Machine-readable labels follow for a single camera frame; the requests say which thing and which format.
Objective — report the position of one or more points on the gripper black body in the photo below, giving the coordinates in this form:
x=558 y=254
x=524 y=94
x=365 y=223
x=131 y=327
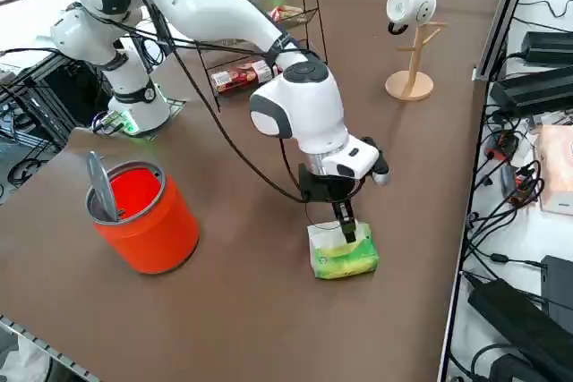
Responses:
x=331 y=189

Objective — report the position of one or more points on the white tissue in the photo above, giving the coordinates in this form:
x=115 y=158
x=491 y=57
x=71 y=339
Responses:
x=320 y=234

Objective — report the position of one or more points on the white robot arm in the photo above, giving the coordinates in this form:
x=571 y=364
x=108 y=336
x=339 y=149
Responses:
x=295 y=104

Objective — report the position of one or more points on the green tissue pack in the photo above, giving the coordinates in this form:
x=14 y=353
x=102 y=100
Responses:
x=344 y=261

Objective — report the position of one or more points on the orange round bin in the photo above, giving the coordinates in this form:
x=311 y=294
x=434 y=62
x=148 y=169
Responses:
x=147 y=234

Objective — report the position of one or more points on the peach tissue box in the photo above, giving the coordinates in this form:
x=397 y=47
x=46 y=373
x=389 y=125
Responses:
x=557 y=167

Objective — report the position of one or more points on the silver bin swing lid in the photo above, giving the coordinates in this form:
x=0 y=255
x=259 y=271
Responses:
x=100 y=185

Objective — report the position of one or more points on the wooden mug tree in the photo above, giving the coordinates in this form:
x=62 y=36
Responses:
x=409 y=87

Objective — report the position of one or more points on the red white cookie packet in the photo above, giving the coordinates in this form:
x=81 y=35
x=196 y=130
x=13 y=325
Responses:
x=242 y=78

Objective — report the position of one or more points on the large black power adapter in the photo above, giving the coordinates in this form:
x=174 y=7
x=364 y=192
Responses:
x=515 y=315

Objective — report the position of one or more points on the white mug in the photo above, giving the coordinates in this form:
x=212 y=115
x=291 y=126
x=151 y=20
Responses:
x=409 y=4

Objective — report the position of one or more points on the black box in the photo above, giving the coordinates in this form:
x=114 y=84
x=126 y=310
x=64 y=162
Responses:
x=559 y=279

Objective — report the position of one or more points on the black equipment cart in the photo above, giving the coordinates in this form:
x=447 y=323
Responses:
x=58 y=95

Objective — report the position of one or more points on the aluminium profile post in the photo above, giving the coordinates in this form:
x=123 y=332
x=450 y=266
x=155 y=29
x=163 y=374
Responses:
x=503 y=19

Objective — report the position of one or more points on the aluminium table rail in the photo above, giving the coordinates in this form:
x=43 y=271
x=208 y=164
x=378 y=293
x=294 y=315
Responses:
x=45 y=346

